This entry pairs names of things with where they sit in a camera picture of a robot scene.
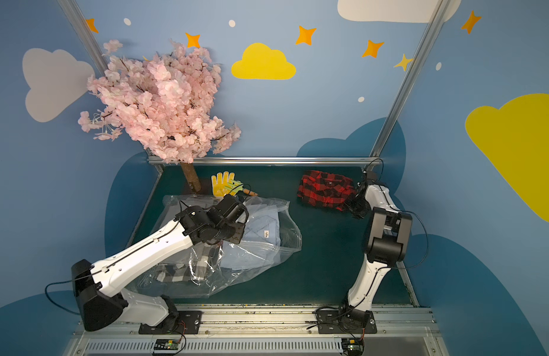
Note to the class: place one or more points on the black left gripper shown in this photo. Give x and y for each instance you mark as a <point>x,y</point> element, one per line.
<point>236,229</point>

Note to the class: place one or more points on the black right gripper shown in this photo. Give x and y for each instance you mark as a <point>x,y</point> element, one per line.
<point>356,207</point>

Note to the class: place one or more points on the clear plastic vacuum bag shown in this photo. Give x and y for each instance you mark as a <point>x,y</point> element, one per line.
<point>222,278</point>

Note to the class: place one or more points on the light blue shirt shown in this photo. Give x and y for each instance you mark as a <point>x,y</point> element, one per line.
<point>260,245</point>

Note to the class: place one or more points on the red black plaid shirt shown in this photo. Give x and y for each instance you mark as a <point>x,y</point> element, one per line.
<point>325,190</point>

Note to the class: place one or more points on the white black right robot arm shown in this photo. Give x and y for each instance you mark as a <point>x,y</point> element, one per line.
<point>385,243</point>

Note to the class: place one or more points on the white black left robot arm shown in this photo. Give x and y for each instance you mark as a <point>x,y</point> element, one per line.
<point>100,288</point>

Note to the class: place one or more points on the grey white plaid shirt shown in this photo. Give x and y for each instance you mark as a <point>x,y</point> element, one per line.
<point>192,265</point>

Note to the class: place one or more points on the yellow hand-shaped clapper toy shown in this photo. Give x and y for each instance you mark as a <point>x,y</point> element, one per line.
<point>224,183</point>

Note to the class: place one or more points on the pink blossom artificial tree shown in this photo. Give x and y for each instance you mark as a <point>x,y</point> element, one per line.
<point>164,103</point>

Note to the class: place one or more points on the left green circuit board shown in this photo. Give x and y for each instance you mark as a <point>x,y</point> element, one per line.
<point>167,347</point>

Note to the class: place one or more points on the green circuit board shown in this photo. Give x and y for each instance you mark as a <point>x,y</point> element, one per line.
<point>167,347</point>
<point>352,347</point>

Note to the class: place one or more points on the right green circuit board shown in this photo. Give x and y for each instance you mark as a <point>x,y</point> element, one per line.
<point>352,347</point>

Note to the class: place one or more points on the aluminium table frame rail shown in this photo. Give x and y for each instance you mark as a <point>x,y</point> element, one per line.
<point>287,161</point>

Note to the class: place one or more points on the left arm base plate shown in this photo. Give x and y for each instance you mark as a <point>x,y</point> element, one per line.
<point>177,323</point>

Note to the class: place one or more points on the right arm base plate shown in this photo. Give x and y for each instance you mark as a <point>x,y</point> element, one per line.
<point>332,321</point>

